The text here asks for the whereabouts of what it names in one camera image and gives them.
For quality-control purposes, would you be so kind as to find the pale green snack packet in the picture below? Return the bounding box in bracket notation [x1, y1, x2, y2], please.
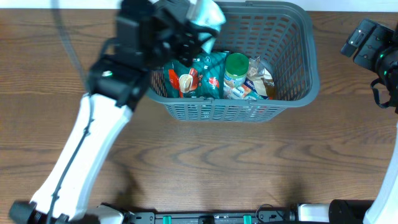
[187, 0, 226, 54]

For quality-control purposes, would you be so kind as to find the green Nescafe coffee bag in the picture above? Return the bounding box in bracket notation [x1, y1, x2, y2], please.
[163, 51, 229, 99]

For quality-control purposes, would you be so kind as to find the green-lid Knorr seasoning jar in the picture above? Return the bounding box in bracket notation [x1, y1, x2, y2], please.
[224, 53, 249, 88]

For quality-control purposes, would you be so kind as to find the Kleenex tissue multipack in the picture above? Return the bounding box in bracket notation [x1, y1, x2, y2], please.
[223, 79, 269, 100]

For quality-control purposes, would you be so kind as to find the brown white snack pouch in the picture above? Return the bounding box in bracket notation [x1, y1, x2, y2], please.
[247, 55, 276, 100]

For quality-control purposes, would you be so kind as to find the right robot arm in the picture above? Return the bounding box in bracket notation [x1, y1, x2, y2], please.
[283, 19, 397, 223]

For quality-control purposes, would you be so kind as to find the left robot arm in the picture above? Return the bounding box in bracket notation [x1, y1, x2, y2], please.
[9, 0, 226, 223]

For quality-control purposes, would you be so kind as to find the grey plastic basket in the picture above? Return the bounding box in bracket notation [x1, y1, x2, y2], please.
[147, 1, 320, 122]

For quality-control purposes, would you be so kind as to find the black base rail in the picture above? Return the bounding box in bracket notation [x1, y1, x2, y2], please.
[124, 210, 318, 224]

